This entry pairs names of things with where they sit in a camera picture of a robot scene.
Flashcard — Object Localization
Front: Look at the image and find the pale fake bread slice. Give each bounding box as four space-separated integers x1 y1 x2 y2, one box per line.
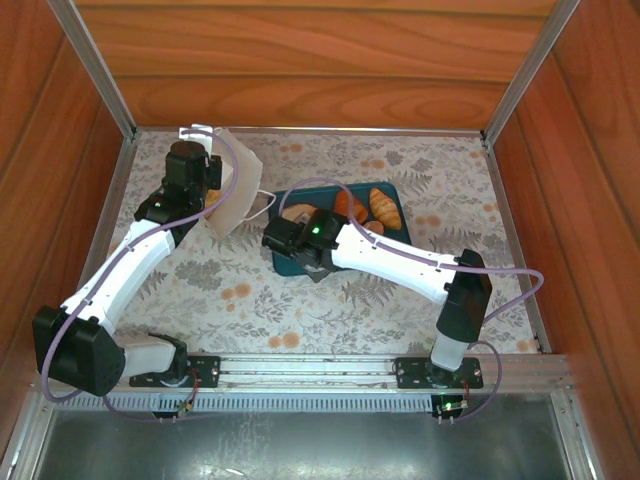
281 201 317 225

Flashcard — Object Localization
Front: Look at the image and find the teal rectangular tray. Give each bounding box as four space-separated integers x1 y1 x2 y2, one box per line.
267 182 414 278

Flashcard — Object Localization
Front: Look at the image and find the orange fake bread roll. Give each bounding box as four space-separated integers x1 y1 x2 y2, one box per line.
333 189 370 225

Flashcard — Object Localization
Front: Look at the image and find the white paper gift bag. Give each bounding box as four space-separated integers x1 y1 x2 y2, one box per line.
197 127 278 240

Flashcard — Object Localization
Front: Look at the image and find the golden fake croissant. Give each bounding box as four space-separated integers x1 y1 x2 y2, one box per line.
368 187 404 232

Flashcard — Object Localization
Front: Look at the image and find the floral tablecloth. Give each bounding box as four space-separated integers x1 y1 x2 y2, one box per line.
79 130 544 355

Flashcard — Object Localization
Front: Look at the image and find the grey metal panel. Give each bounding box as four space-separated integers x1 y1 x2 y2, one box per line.
32 410 574 480

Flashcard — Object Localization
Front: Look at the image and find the small black controller board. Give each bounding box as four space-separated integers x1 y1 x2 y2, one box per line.
430 393 472 420
149 399 197 420

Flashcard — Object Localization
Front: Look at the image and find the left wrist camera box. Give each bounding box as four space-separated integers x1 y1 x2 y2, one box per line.
177 123 217 154

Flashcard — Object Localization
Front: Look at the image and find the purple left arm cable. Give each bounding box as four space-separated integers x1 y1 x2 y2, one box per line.
39 127 240 425

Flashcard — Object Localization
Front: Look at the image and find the aluminium side floor rail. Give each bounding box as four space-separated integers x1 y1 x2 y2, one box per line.
55 137 137 351
482 139 552 352

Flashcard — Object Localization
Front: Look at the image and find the long aluminium floor rail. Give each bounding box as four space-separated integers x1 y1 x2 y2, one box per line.
134 126 485 139

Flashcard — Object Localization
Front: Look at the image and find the aluminium mounting rail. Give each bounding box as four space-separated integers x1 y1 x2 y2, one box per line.
32 351 574 396

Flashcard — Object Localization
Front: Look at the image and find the aluminium frame post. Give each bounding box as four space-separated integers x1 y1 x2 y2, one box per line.
47 0 137 142
482 0 582 146

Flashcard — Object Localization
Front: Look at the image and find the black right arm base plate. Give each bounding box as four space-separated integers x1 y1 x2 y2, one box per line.
393 355 485 390

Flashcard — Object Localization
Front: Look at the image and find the grey slotted cable duct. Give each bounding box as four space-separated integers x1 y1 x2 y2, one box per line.
49 392 559 414

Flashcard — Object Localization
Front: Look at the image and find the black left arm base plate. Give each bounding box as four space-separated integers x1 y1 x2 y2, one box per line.
128 353 222 389

